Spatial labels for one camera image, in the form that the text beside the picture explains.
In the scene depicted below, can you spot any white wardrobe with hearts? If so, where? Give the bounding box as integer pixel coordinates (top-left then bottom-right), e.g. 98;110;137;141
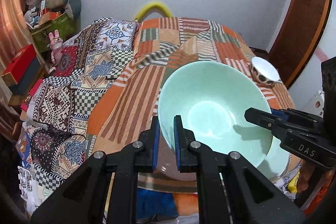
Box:
289;0;336;109

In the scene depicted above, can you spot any pink rabbit toy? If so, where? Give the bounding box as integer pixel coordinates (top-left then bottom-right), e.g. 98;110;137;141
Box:
49;30;63;65

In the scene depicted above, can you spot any green storage box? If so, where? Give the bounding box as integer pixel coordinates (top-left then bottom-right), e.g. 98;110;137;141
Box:
30;13;78;53

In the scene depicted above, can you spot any white spotted bowl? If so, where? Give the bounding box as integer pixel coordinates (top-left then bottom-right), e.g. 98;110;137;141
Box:
251;56;280;86

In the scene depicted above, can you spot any pink bowl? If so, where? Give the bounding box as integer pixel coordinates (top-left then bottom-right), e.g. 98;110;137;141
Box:
157;136;196;181

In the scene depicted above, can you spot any red box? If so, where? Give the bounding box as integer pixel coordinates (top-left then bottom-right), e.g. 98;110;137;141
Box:
2;44;41;86

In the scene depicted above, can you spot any right hand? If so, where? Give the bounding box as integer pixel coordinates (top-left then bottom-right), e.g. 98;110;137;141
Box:
296;160;329;195

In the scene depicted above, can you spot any yellow foam arch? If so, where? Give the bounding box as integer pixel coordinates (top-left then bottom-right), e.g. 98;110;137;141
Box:
134;1;173;22

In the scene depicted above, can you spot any orange curtain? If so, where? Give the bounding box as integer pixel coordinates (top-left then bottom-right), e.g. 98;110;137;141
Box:
0;0;33;71

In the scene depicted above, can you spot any patterned geometric quilt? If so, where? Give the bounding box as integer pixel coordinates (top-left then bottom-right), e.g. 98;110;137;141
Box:
15;16;140;214

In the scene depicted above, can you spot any mint green bowl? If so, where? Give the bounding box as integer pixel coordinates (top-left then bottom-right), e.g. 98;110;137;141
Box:
158;61;273;167

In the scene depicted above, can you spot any brown wooden door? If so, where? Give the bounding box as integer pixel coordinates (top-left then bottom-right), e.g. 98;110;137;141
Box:
268;0;332;88

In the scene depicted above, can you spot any orange striped patchwork blanket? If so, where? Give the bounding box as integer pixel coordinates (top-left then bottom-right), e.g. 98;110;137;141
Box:
86;16;302;217

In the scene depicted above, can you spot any white sticker suitcase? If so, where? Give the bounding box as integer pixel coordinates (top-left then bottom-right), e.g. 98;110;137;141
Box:
301;90;325;118

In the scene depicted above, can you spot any mint green plate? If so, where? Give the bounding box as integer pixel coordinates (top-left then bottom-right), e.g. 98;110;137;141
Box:
257;137;290;181

